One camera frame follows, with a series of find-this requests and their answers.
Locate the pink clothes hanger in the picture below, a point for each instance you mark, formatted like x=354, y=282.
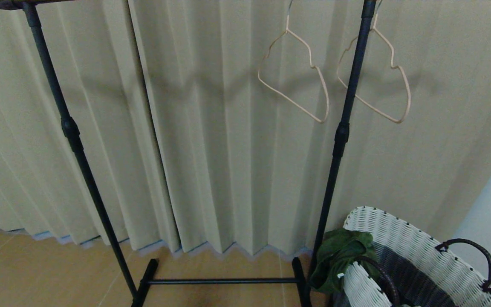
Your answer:
x=287, y=23
x=374, y=22

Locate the white laundry basket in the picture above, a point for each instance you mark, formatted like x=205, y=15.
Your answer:
x=399, y=230

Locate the black clothes rack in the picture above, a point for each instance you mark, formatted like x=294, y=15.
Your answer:
x=73, y=132

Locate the green garment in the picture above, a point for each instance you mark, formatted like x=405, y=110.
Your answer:
x=335, y=251

